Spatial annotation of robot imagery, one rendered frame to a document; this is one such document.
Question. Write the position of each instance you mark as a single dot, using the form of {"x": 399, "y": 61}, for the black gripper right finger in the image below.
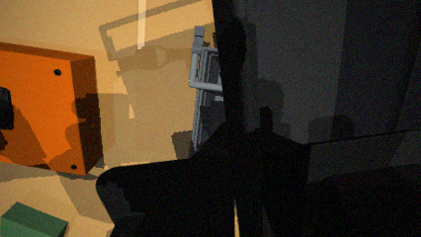
{"x": 292, "y": 173}

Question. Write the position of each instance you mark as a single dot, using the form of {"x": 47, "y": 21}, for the green rectangular block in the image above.
{"x": 21, "y": 220}

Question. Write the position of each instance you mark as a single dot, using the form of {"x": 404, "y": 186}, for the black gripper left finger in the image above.
{"x": 202, "y": 182}

